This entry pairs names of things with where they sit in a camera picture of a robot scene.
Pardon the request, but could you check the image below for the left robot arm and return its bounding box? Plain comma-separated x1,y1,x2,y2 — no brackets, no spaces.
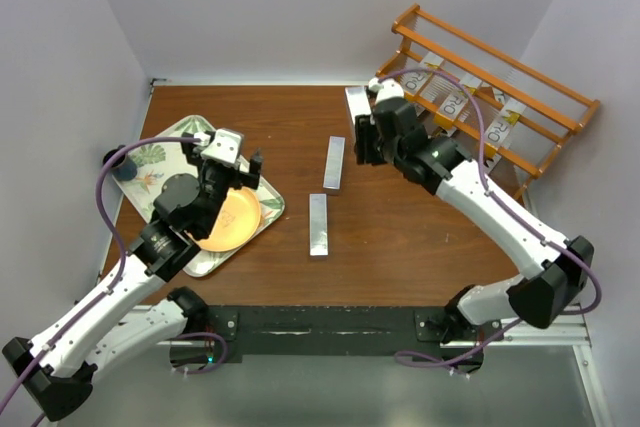
1,133,263,422

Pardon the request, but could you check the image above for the aluminium frame rail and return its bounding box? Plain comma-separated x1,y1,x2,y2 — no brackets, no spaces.
37,302,614,427

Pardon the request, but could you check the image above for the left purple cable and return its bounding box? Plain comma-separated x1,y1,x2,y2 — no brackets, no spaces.
0,135,229,427

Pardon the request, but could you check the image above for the purple cable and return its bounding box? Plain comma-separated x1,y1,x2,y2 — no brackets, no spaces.
394,69,604,368
0,135,229,427

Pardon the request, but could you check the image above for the silver gold R&O toothpaste box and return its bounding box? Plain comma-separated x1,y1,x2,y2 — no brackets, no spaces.
477,99,525,160

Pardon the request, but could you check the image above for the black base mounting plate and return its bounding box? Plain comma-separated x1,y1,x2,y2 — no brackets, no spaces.
171,305,502,364

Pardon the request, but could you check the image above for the orange round plate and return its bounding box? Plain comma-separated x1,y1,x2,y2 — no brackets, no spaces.
196,187,261,253

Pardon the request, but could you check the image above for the wooden tiered shelf rack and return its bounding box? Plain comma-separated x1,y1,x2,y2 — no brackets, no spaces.
377,4,600,200

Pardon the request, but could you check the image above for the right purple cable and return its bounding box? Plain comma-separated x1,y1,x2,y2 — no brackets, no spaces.
394,69,604,368

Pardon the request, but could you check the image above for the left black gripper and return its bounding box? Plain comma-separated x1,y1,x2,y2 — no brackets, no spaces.
182,133,261,236

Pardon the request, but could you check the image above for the dark blue mug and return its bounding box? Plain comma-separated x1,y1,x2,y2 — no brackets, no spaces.
102,145,138,182

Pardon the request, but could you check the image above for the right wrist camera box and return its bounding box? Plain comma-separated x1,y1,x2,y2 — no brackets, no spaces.
367,77,405,105

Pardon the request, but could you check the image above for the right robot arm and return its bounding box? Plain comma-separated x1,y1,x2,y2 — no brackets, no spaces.
348,98,595,340

